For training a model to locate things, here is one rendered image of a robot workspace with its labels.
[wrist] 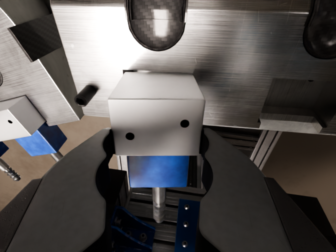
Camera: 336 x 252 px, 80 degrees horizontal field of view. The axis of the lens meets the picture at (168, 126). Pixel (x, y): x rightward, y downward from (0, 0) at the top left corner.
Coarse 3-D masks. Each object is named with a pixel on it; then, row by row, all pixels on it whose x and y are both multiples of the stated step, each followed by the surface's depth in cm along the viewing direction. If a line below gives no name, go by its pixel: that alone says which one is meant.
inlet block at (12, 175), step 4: (0, 144) 29; (4, 144) 30; (0, 148) 29; (4, 148) 30; (8, 148) 30; (0, 152) 29; (4, 152) 30; (0, 156) 29; (0, 160) 30; (0, 164) 31; (4, 164) 31; (8, 164) 32; (0, 168) 31; (4, 168) 31; (8, 168) 32; (4, 172) 32; (8, 172) 32; (12, 172) 32; (16, 172) 33; (12, 176) 32; (16, 176) 33; (16, 180) 33
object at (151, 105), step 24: (144, 72) 15; (168, 72) 15; (120, 96) 10; (144, 96) 10; (168, 96) 10; (192, 96) 11; (120, 120) 11; (144, 120) 11; (168, 120) 11; (192, 120) 11; (120, 144) 11; (144, 144) 12; (168, 144) 12; (192, 144) 12; (144, 168) 14; (168, 168) 14
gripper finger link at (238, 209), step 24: (216, 144) 10; (216, 168) 9; (240, 168) 9; (216, 192) 7; (240, 192) 7; (264, 192) 7; (216, 216) 7; (240, 216) 7; (264, 216) 7; (216, 240) 6; (240, 240) 6; (264, 240) 6
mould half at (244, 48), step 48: (96, 0) 13; (192, 0) 12; (240, 0) 12; (288, 0) 11; (96, 48) 14; (144, 48) 14; (192, 48) 14; (240, 48) 13; (288, 48) 13; (96, 96) 17; (240, 96) 15
